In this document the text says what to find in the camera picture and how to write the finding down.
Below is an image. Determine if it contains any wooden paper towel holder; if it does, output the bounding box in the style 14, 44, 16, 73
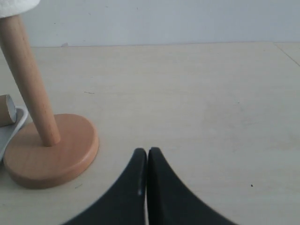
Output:
0, 15, 99, 189

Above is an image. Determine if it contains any brown cardboard tube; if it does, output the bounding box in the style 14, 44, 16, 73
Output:
0, 94, 17, 127

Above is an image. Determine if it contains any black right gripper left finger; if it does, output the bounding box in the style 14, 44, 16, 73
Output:
65, 148, 147, 225

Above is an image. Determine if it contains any white printed paper towel roll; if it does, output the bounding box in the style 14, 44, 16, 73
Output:
0, 0, 40, 18

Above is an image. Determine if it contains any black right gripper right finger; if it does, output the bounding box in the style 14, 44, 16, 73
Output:
147, 147, 235, 225

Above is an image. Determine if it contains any white rectangular plastic tray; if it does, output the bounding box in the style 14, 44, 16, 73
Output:
0, 106, 29, 161

